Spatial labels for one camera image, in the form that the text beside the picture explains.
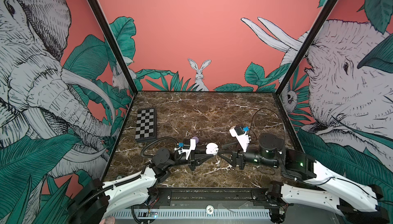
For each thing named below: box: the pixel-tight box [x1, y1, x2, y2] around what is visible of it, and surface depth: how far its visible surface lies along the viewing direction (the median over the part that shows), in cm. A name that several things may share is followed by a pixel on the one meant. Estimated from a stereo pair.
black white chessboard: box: [135, 107, 157, 143], surface depth 98 cm
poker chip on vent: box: [205, 204, 215, 215], surface depth 72 cm
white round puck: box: [205, 142, 220, 156], surface depth 61 cm
